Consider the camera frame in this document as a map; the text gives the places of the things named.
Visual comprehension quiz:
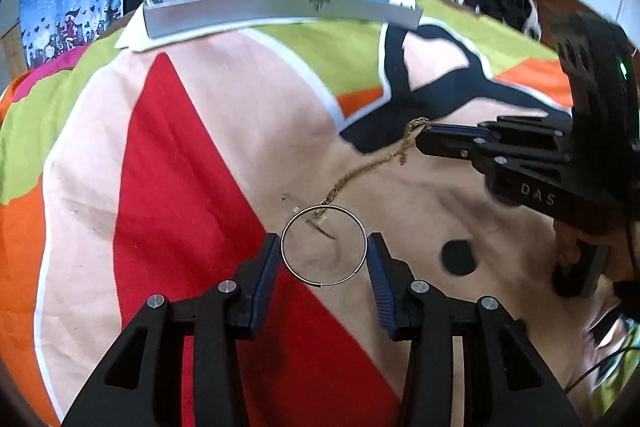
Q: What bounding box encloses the gold chain necklace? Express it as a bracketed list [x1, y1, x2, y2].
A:
[311, 116, 433, 220]

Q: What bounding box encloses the large silver hoop ring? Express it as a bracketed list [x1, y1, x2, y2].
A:
[278, 204, 369, 287]

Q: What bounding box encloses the person right hand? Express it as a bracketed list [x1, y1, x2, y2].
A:
[553, 221, 639, 282]

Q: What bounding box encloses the black clothes pile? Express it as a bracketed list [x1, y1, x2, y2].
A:
[464, 0, 542, 41]

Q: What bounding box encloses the brown wooden headboard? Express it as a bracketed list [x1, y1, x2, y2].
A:
[533, 0, 598, 49]

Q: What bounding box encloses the colourful cartoon bedsheet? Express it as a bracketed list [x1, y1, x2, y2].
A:
[1, 0, 625, 426]

